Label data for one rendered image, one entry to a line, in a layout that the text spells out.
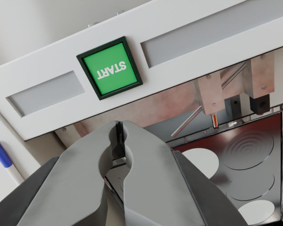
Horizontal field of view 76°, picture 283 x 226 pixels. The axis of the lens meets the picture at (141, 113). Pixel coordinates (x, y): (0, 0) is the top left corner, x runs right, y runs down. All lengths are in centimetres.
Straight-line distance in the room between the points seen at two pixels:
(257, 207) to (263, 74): 35
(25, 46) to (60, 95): 109
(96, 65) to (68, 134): 15
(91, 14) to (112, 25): 98
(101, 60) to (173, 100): 16
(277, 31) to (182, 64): 11
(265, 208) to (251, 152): 20
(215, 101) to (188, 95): 5
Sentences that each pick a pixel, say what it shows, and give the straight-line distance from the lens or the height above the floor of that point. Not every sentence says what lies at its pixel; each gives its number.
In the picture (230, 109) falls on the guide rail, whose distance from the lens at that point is 41.
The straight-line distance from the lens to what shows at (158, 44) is 21.
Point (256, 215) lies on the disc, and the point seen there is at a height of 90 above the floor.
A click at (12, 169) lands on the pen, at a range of 31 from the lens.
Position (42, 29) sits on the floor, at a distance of 127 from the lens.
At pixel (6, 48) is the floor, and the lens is 138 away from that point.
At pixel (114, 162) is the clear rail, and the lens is 36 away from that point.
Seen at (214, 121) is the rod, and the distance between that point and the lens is 35.
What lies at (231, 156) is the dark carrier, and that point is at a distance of 41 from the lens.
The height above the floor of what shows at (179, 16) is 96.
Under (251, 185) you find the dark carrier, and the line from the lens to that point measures 50.
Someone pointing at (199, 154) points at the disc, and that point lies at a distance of 38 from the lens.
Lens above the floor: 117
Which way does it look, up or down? 62 degrees down
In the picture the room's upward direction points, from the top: 173 degrees clockwise
